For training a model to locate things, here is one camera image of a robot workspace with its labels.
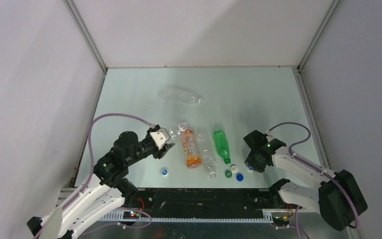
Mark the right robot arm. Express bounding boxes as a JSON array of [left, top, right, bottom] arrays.
[[243, 130, 368, 231]]

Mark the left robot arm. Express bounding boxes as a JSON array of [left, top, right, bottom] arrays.
[[27, 125, 174, 239]]

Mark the blue bottle cap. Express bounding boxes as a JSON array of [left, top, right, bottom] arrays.
[[236, 173, 244, 182]]

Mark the green bottle cap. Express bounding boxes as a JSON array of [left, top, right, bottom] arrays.
[[224, 170, 233, 178]]

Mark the green plastic bottle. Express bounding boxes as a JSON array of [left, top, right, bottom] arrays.
[[212, 130, 231, 165]]

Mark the orange label bottle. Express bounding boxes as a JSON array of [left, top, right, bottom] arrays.
[[182, 129, 201, 169]]

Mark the blue white cap left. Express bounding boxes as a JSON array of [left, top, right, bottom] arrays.
[[161, 168, 169, 177]]

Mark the right circuit board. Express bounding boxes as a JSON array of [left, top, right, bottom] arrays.
[[271, 216, 292, 228]]

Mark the circuit board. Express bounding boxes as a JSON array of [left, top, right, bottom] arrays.
[[123, 211, 140, 220], [271, 216, 292, 228]]

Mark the left circuit board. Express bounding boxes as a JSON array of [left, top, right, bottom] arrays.
[[123, 211, 140, 220]]

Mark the clear bottle white ring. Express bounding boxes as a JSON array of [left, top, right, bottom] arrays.
[[195, 129, 218, 179]]

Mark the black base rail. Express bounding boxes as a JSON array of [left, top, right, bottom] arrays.
[[124, 188, 288, 220]]

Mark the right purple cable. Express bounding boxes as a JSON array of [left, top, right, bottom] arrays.
[[268, 122, 363, 230]]

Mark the purple cable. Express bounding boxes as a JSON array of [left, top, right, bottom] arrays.
[[268, 122, 363, 230], [32, 113, 156, 239]]

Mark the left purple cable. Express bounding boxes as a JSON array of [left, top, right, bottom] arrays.
[[32, 113, 156, 239]]

